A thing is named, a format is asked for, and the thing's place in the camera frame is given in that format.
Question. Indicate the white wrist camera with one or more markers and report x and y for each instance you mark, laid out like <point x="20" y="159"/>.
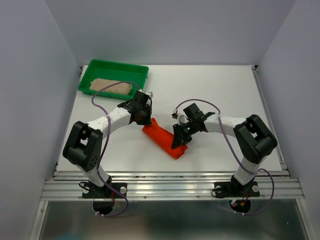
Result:
<point x="180" y="118"/>
<point x="150" y="94"/>

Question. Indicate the beige folded t shirt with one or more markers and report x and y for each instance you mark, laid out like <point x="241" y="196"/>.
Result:
<point x="100" y="83"/>

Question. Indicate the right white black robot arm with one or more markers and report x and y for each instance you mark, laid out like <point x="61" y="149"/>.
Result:
<point x="254" y="139"/>

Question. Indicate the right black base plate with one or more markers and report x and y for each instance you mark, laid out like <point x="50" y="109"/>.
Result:
<point x="232" y="189"/>

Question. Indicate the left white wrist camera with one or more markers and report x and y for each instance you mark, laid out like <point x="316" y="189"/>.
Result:
<point x="150" y="94"/>

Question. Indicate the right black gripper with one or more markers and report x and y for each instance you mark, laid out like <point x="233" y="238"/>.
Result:
<point x="179" y="138"/>

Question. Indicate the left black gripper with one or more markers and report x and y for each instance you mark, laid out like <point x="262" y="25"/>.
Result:
<point x="147" y="121"/>

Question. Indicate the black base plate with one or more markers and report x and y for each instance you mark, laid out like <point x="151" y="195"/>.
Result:
<point x="91" y="191"/>
<point x="232" y="189"/>

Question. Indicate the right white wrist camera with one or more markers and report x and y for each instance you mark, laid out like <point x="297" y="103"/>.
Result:
<point x="180" y="118"/>

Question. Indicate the orange t shirt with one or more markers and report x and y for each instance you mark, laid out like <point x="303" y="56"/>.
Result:
<point x="163" y="139"/>

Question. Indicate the aluminium rail frame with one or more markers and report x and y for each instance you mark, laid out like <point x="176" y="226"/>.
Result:
<point x="171" y="199"/>

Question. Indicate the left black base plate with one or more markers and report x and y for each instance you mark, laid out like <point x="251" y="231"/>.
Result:
<point x="91" y="191"/>

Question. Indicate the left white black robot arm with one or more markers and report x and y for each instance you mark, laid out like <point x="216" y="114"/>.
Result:
<point x="84" y="145"/>

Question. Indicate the green plastic tray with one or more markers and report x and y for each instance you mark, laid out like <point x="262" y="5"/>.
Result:
<point x="136" y="75"/>

